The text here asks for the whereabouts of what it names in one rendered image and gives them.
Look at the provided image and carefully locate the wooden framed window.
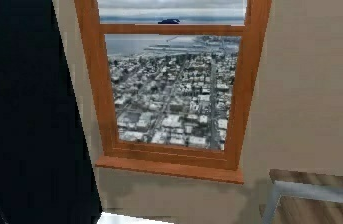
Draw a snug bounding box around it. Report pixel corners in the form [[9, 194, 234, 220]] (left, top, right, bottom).
[[73, 0, 273, 185]]

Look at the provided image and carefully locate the large black cabinet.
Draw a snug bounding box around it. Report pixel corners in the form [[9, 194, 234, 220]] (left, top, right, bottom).
[[0, 0, 104, 224]]

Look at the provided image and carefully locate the wooden table with grey frame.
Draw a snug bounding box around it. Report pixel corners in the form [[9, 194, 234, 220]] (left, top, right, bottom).
[[258, 168, 343, 224]]

